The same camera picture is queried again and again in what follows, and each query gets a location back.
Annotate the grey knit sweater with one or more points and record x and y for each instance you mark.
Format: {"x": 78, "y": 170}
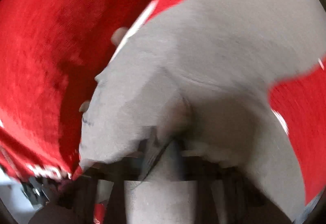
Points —
{"x": 220, "y": 56}

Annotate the red blanket with white letters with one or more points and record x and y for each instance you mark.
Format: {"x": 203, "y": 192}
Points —
{"x": 53, "y": 50}

